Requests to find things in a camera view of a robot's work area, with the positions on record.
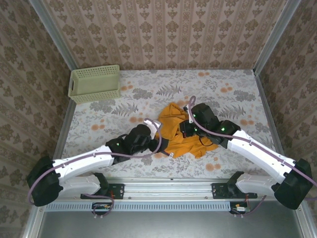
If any mustard yellow t-shirt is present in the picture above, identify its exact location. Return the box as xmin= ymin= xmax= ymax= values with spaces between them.
xmin=157 ymin=102 xmax=220 ymax=159

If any aluminium base beam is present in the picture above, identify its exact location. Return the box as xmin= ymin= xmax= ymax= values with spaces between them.
xmin=36 ymin=176 xmax=307 ymax=199

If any floral patterned tablecloth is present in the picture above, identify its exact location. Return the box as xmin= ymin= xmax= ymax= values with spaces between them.
xmin=56 ymin=69 xmax=285 ymax=179

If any pale green perforated plastic basket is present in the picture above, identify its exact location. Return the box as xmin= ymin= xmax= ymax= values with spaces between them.
xmin=67 ymin=64 xmax=122 ymax=105

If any small black controller board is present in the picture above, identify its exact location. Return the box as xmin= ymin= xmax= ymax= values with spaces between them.
xmin=92 ymin=202 xmax=112 ymax=215
xmin=229 ymin=201 xmax=251 ymax=214

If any grey metal panel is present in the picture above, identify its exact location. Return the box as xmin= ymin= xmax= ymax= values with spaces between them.
xmin=37 ymin=210 xmax=304 ymax=238

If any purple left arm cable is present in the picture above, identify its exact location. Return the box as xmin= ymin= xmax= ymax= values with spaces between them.
xmin=27 ymin=118 xmax=163 ymax=220

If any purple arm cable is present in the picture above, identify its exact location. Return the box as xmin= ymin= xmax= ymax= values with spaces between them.
xmin=27 ymin=118 xmax=163 ymax=220
xmin=187 ymin=95 xmax=317 ymax=218

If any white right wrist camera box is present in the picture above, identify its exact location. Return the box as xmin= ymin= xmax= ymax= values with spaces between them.
xmin=187 ymin=106 xmax=196 ymax=124

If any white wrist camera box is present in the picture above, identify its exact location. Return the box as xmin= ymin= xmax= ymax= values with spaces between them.
xmin=144 ymin=118 xmax=163 ymax=139
xmin=187 ymin=106 xmax=196 ymax=124

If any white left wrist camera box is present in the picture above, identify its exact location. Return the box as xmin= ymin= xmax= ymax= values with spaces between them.
xmin=144 ymin=118 xmax=163 ymax=139

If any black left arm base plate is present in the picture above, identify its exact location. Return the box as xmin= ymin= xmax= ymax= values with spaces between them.
xmin=80 ymin=182 xmax=124 ymax=200

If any aluminium side rail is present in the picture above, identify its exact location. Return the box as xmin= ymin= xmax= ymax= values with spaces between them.
xmin=47 ymin=99 xmax=77 ymax=181
xmin=255 ymin=70 xmax=294 ymax=180

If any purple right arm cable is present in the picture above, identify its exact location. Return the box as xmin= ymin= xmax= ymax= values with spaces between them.
xmin=187 ymin=95 xmax=317 ymax=218

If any grey slotted cable duct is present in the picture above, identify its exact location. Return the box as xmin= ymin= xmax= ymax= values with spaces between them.
xmin=46 ymin=201 xmax=235 ymax=212

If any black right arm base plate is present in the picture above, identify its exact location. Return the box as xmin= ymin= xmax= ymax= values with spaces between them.
xmin=211 ymin=182 xmax=258 ymax=199

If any aluminium frame post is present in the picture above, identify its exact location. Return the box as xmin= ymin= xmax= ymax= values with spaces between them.
xmin=253 ymin=0 xmax=302 ymax=75
xmin=29 ymin=0 xmax=80 ymax=71

